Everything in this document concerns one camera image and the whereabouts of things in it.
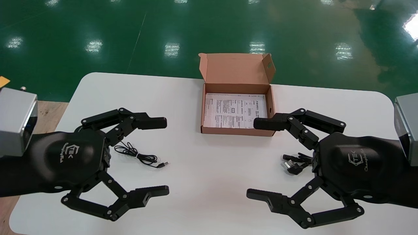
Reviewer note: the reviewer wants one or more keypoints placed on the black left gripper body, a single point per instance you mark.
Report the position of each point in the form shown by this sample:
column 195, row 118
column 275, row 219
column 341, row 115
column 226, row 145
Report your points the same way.
column 68, row 160

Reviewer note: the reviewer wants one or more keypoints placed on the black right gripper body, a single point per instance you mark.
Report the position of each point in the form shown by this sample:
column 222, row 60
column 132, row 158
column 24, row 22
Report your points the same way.
column 356, row 166

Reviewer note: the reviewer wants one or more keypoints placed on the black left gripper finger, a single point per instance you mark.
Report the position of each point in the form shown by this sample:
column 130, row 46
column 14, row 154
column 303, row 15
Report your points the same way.
column 140, row 197
column 150, row 123

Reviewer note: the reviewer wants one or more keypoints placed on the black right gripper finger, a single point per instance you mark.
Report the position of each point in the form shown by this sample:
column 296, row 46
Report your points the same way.
column 271, row 123
column 274, row 200

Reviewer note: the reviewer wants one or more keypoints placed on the brown cardboard box with lid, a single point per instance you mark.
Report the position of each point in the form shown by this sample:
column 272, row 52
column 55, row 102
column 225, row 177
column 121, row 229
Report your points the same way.
column 235, row 68

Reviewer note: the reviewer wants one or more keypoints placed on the white printed instruction sheet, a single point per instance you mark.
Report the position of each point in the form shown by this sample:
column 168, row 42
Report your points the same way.
column 228, row 111

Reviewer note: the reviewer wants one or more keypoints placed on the yellow floor marker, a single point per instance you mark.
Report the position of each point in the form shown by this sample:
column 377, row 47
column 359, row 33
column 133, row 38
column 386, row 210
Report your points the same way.
column 2, row 81

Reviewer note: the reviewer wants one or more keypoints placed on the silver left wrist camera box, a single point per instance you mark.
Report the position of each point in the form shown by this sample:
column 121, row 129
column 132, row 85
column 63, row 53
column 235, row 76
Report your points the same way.
column 16, row 120

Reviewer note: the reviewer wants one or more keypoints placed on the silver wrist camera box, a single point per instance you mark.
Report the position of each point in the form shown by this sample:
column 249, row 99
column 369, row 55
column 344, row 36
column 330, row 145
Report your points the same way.
column 408, row 127
column 16, row 120

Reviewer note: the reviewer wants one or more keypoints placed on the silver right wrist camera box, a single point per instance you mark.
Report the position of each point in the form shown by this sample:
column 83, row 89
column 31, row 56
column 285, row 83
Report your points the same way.
column 408, row 127

